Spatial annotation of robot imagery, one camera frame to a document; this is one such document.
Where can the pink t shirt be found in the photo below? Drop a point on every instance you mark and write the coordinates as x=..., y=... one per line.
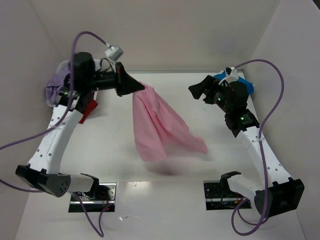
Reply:
x=157, y=125

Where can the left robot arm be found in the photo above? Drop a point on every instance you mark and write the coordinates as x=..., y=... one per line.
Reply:
x=42, y=171

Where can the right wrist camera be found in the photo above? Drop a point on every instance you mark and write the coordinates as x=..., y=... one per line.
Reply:
x=230, y=75

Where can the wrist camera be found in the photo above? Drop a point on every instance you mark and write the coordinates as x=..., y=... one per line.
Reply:
x=113, y=52
x=230, y=75

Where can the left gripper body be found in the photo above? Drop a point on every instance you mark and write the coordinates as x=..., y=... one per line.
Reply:
x=119, y=79

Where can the white laundry basket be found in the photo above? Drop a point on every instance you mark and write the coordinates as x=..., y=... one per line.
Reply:
x=58, y=75

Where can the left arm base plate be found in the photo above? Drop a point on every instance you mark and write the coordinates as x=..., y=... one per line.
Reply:
x=104, y=198

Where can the purple t shirt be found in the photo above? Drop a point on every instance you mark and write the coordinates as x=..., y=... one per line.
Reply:
x=56, y=86

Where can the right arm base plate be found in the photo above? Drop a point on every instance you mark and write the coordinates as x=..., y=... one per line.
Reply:
x=215, y=199

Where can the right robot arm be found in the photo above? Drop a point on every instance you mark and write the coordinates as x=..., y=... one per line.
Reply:
x=278, y=192

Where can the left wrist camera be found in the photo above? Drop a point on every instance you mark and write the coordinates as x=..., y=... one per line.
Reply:
x=113, y=52

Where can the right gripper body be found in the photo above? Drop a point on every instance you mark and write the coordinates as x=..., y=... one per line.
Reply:
x=208, y=90

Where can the blue folded t shirt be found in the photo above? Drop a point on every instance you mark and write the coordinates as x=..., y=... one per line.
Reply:
x=249, y=85

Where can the red t shirt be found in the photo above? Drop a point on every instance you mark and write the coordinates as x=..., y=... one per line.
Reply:
x=89, y=109

